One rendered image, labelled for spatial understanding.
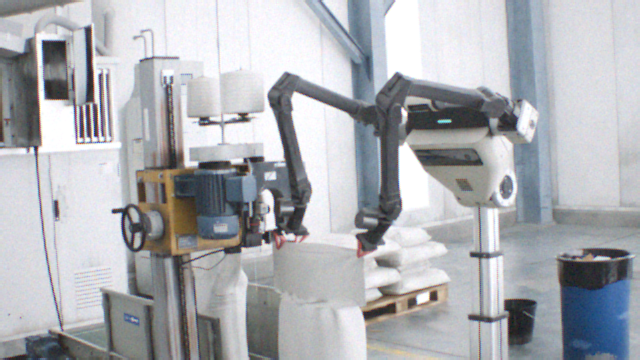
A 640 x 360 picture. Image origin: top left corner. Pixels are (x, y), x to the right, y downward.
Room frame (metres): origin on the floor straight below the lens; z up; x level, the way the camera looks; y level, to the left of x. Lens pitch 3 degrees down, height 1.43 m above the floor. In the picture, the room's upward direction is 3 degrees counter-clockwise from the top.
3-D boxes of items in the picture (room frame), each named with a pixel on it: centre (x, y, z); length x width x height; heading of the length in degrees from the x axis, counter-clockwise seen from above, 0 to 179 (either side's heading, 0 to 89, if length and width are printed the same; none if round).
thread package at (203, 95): (3.13, 0.47, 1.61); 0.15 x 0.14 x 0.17; 42
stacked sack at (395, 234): (6.62, -0.48, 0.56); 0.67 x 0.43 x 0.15; 42
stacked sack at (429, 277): (6.45, -0.62, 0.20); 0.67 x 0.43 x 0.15; 132
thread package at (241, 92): (2.93, 0.30, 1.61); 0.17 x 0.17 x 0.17
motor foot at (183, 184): (2.87, 0.48, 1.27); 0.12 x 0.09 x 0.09; 132
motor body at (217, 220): (2.83, 0.40, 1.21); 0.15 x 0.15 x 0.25
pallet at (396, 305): (6.39, -0.25, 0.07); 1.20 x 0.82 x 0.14; 134
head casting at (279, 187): (3.28, 0.31, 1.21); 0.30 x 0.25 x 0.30; 42
